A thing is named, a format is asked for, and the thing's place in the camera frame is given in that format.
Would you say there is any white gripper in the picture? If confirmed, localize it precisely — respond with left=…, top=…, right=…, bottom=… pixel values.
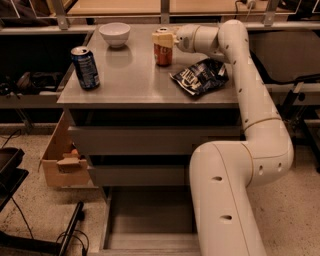
left=152, top=24, right=199, bottom=53

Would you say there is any red coke can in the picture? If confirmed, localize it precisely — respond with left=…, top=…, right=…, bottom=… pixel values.
left=153, top=27, right=173, bottom=66

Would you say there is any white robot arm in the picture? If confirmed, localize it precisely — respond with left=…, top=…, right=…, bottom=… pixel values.
left=152, top=20, right=294, bottom=256

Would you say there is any grey drawer cabinet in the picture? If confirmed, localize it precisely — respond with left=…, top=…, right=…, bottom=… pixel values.
left=56, top=23, right=256, bottom=256

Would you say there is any blue soda can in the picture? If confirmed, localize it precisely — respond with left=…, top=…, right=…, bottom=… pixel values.
left=71, top=46, right=100, bottom=90

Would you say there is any grey top drawer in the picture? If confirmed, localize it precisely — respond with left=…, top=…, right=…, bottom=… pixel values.
left=68, top=126, right=240, bottom=155

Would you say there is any grey middle drawer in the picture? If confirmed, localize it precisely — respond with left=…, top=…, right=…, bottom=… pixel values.
left=88, top=165, right=189, bottom=187

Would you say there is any open grey bottom drawer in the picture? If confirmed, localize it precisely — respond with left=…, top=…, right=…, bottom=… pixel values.
left=89, top=186, right=201, bottom=256

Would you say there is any white ceramic bowl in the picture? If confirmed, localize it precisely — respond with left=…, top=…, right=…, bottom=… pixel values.
left=99, top=22, right=131, bottom=48

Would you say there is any blue crumpled chip bag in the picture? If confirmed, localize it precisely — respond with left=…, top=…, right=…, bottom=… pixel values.
left=170, top=58, right=229, bottom=96

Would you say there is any black office chair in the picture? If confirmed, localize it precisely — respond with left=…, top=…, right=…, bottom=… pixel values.
left=249, top=30, right=320, bottom=164

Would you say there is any cardboard box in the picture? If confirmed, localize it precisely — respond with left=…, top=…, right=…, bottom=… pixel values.
left=41, top=114, right=92, bottom=187

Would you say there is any black tray stand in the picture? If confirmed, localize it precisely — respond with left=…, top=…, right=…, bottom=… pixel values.
left=0, top=147, right=29, bottom=212

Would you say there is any black chair base leg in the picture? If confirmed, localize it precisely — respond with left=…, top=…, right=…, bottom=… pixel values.
left=0, top=202, right=84, bottom=256

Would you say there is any black cable on floor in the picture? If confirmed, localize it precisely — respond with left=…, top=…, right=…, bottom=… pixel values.
left=0, top=129, right=90, bottom=256

